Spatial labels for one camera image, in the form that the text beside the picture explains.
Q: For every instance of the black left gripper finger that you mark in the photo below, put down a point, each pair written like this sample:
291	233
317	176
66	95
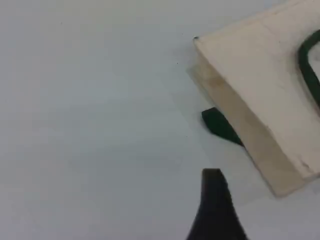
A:
213	210

